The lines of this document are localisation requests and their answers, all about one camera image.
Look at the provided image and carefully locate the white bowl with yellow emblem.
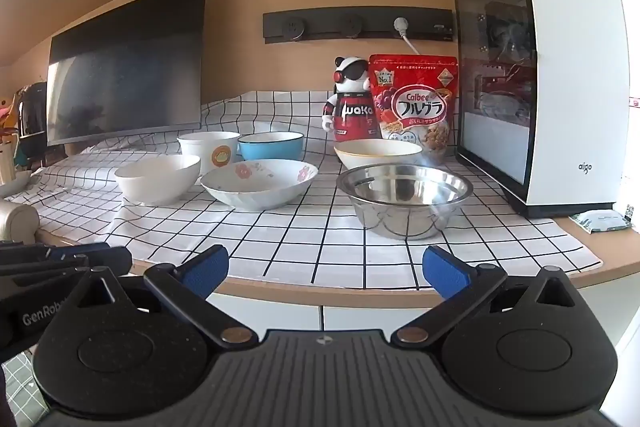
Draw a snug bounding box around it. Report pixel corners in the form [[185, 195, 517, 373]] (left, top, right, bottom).
[[177, 131, 242, 176]]

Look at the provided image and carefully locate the beige padded armrest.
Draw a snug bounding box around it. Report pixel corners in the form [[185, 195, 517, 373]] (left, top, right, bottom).
[[0, 201, 41, 244]]

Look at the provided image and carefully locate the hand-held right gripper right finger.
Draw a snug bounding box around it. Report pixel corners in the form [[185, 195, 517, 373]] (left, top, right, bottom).
[[390, 245, 581, 349]]

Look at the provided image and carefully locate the white computer case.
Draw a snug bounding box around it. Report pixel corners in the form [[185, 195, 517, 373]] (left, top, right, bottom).
[[453, 0, 632, 219]]

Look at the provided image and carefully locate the blue enamel bowl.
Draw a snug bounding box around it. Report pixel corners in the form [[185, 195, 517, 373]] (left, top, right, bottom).
[[237, 132, 305, 162]]

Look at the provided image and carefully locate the red cereal bag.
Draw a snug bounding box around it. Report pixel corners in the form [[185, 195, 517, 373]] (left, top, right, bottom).
[[369, 53, 460, 165]]

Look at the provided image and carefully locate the black computer monitor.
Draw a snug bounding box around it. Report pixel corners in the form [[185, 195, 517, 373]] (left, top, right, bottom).
[[46, 0, 208, 146]]

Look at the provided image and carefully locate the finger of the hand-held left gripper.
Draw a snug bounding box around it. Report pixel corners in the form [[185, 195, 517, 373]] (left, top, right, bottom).
[[0, 258, 94, 296], [0, 241, 133, 277]]

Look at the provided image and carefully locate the dark backpack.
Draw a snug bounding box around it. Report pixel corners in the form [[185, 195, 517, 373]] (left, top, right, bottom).
[[17, 82, 48, 140]]

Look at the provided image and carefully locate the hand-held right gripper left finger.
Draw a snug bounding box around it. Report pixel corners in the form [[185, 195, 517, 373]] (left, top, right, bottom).
[[75, 244, 257, 349]]

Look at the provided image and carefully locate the red black robot figurine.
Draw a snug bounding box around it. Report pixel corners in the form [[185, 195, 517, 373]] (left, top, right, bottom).
[[322, 55, 375, 142]]

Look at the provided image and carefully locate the green flat packet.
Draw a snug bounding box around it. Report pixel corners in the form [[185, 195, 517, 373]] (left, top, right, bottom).
[[570, 210, 632, 235]]

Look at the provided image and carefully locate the plain white bowl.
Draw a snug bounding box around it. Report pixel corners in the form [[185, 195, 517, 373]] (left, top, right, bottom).
[[114, 155, 202, 206]]

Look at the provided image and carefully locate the potted plant in white pot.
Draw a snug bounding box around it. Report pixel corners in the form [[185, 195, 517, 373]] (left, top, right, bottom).
[[0, 92, 21, 185]]

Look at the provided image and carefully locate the floral white deep plate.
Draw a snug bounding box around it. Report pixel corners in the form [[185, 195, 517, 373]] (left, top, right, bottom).
[[200, 159, 319, 212]]

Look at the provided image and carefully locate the white checkered tablecloth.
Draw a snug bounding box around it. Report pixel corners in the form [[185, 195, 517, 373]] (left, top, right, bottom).
[[10, 91, 603, 290]]

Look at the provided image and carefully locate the stainless steel bowl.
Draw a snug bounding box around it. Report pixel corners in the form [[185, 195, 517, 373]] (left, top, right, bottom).
[[336, 163, 474, 241]]

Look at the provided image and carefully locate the black wall power rail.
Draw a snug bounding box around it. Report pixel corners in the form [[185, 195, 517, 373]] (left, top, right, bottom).
[[263, 8, 455, 45]]

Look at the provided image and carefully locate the white drawer front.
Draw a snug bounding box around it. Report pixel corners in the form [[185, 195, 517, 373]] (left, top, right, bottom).
[[207, 291, 321, 338], [322, 304, 448, 333]]

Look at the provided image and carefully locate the grey saucer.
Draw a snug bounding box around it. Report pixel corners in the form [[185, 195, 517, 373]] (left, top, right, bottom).
[[0, 169, 33, 200]]

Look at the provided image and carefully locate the white bowl with yellow rim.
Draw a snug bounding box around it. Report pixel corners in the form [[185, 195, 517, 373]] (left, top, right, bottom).
[[334, 139, 424, 170]]

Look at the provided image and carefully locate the white plug with cable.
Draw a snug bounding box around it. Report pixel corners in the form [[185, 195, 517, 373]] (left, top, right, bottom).
[[393, 17, 421, 55]]

